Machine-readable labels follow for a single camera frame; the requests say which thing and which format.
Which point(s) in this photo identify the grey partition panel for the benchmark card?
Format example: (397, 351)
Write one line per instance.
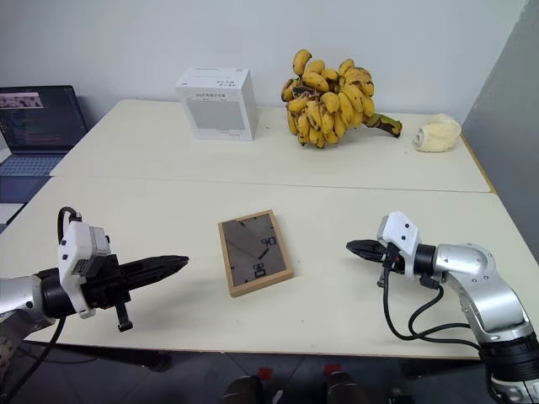
(509, 109)

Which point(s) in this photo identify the open dark laptop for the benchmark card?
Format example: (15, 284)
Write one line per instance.
(38, 122)

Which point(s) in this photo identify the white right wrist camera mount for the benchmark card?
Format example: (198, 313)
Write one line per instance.
(400, 235)

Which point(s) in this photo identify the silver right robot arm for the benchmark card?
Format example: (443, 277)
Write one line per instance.
(484, 278)

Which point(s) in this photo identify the black table support bar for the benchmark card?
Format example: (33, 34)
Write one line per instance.
(109, 357)

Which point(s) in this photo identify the cream rolled plush cloth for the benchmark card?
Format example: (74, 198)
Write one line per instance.
(438, 132)

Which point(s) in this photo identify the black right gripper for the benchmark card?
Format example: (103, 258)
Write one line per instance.
(389, 258)

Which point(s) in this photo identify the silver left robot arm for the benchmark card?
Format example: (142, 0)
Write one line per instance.
(19, 296)

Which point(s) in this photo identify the yellow banana bunch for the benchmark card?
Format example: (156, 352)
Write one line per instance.
(328, 105)

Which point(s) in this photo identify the wooden picture frame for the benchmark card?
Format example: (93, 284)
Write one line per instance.
(256, 252)

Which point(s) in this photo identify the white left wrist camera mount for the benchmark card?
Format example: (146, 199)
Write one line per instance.
(75, 240)

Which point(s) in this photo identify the white cardboard box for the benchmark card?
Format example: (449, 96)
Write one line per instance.
(219, 105)

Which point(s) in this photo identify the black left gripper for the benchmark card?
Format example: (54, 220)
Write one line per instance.
(103, 282)

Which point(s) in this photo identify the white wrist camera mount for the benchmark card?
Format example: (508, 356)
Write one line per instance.
(400, 235)
(75, 240)

